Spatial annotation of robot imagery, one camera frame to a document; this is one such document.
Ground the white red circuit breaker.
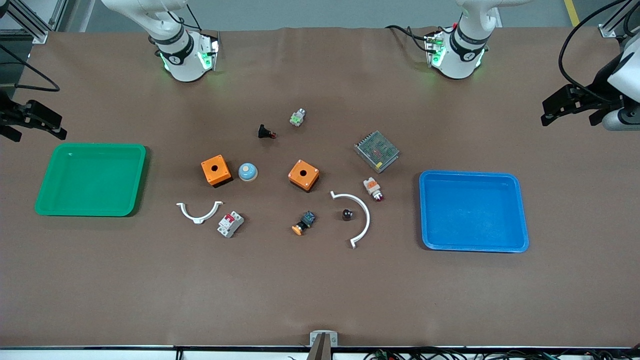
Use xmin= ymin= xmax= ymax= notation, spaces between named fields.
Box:
xmin=216 ymin=210 xmax=245 ymax=239

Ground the orange black push button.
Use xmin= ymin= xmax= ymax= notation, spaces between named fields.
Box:
xmin=291 ymin=210 xmax=317 ymax=237

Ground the orange box with black hole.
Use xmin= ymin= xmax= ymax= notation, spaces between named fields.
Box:
xmin=201 ymin=154 xmax=233 ymax=188

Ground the green plastic tray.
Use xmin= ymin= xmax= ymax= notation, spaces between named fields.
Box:
xmin=34 ymin=143 xmax=147 ymax=218

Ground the blue plastic tray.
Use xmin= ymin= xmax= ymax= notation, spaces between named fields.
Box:
xmin=418 ymin=170 xmax=530 ymax=254

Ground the small white curved clamp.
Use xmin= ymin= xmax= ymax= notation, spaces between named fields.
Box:
xmin=175 ymin=200 xmax=224 ymax=225

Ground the blue white dome button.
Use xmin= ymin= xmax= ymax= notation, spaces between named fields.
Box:
xmin=237 ymin=162 xmax=259 ymax=183

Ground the aluminium frame profile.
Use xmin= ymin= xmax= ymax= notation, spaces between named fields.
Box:
xmin=599 ymin=0 xmax=640 ymax=39
xmin=0 ymin=0 xmax=68 ymax=46

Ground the black cable loop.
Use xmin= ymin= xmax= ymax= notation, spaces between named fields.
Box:
xmin=558 ymin=0 xmax=632 ymax=92
xmin=0 ymin=44 xmax=61 ymax=93

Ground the metal mesh power supply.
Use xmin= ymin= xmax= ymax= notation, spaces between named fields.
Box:
xmin=354 ymin=130 xmax=401 ymax=174

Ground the large white curved clamp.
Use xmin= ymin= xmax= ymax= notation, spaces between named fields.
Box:
xmin=329 ymin=190 xmax=372 ymax=250

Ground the orange box with orange plug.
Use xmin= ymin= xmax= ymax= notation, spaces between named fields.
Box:
xmin=287 ymin=159 xmax=320 ymax=193

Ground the orange white red indicator lamp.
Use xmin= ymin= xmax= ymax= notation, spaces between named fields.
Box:
xmin=363 ymin=176 xmax=385 ymax=203

